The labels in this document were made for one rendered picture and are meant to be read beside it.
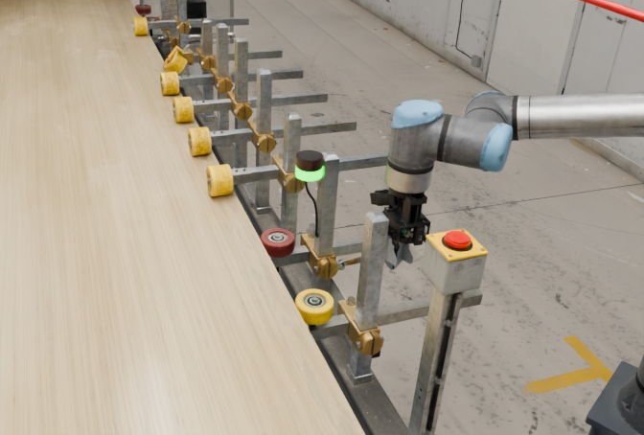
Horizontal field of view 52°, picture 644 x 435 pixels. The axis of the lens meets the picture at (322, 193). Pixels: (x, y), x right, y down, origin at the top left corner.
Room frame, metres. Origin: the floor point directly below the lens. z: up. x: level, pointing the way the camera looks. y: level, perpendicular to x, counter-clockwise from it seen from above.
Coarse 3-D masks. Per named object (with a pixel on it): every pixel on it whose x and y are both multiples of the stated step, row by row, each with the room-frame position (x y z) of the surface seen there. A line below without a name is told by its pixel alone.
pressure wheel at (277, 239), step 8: (264, 232) 1.34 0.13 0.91; (272, 232) 1.34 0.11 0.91; (280, 232) 1.35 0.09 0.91; (288, 232) 1.35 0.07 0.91; (264, 240) 1.30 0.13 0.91; (272, 240) 1.31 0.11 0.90; (280, 240) 1.31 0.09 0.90; (288, 240) 1.31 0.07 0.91; (272, 248) 1.28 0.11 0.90; (280, 248) 1.28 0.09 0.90; (288, 248) 1.30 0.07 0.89; (272, 256) 1.28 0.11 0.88; (280, 256) 1.28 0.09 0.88
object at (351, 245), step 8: (336, 240) 1.39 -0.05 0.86; (344, 240) 1.40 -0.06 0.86; (352, 240) 1.40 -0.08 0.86; (360, 240) 1.40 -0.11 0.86; (296, 248) 1.35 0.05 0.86; (304, 248) 1.35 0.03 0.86; (336, 248) 1.37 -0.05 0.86; (344, 248) 1.38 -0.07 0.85; (352, 248) 1.38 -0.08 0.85; (360, 248) 1.39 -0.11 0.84; (288, 256) 1.32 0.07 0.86; (296, 256) 1.33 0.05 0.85; (304, 256) 1.33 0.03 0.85; (336, 256) 1.37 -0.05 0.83; (280, 264) 1.31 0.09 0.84; (288, 264) 1.32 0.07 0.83
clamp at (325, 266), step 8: (304, 240) 1.37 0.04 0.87; (312, 240) 1.37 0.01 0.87; (312, 248) 1.34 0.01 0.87; (312, 256) 1.32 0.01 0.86; (328, 256) 1.31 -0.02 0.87; (312, 264) 1.31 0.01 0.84; (320, 264) 1.28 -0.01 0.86; (328, 264) 1.28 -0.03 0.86; (336, 264) 1.29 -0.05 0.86; (320, 272) 1.28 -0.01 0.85; (328, 272) 1.28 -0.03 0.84; (336, 272) 1.29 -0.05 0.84
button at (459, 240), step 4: (448, 232) 0.87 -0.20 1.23; (452, 232) 0.87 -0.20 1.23; (456, 232) 0.87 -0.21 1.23; (460, 232) 0.87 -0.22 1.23; (448, 236) 0.86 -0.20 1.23; (452, 236) 0.86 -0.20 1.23; (456, 236) 0.86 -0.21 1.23; (460, 236) 0.86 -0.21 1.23; (464, 236) 0.86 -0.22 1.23; (468, 236) 0.86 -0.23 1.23; (448, 240) 0.85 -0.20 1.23; (452, 240) 0.84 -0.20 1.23; (456, 240) 0.84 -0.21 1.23; (460, 240) 0.84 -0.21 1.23; (464, 240) 0.85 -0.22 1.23; (468, 240) 0.85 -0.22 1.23; (448, 244) 0.84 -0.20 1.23; (452, 244) 0.84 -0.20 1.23; (456, 244) 0.84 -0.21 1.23; (460, 244) 0.84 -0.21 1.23; (464, 244) 0.84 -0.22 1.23; (468, 244) 0.84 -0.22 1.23; (460, 248) 0.84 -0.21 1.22
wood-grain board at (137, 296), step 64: (64, 0) 3.42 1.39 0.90; (128, 0) 3.51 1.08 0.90; (0, 64) 2.40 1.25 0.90; (64, 64) 2.45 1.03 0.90; (128, 64) 2.50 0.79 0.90; (0, 128) 1.83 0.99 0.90; (64, 128) 1.86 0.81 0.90; (128, 128) 1.89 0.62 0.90; (0, 192) 1.45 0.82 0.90; (64, 192) 1.47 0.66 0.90; (128, 192) 1.50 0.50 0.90; (192, 192) 1.52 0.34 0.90; (0, 256) 1.18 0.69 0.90; (64, 256) 1.19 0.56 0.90; (128, 256) 1.21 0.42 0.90; (192, 256) 1.23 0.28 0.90; (256, 256) 1.24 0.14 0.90; (0, 320) 0.97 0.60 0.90; (64, 320) 0.98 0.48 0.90; (128, 320) 1.00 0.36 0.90; (192, 320) 1.01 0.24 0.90; (256, 320) 1.02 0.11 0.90; (0, 384) 0.81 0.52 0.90; (64, 384) 0.82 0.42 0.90; (128, 384) 0.83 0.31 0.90; (192, 384) 0.84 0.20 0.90; (256, 384) 0.85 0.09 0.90; (320, 384) 0.86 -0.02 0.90
